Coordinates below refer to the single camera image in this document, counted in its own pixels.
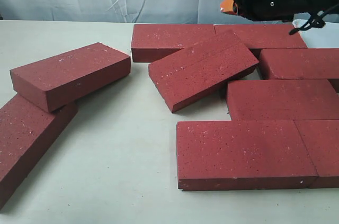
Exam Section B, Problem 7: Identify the red brick with groove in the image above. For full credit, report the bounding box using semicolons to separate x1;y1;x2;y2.
148;30;258;113

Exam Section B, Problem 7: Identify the back right red brick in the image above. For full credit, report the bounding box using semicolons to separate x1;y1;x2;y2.
215;24;307;57

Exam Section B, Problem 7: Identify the front large red brick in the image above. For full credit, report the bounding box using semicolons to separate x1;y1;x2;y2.
176;120;318;191

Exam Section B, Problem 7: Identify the white plastic tray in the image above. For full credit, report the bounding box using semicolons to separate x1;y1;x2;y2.
294;22;339;49

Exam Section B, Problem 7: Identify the front right red brick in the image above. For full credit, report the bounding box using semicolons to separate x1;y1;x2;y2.
295;120;338;189

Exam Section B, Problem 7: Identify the long red brick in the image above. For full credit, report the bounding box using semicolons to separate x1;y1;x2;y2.
1;94;78;208

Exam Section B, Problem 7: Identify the red brick with white specks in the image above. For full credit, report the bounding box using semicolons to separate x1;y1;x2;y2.
10;42;131;112

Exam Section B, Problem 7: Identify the third row red brick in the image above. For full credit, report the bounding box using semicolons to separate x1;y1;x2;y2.
226;79;338;120

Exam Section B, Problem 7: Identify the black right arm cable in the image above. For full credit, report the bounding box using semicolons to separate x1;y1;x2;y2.
288;4;339;36

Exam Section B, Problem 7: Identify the second row right brick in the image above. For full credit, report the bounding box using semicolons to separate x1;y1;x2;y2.
258;48;338;92

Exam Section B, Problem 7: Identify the back left red brick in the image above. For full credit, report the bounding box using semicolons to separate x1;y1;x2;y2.
131;24;215;62

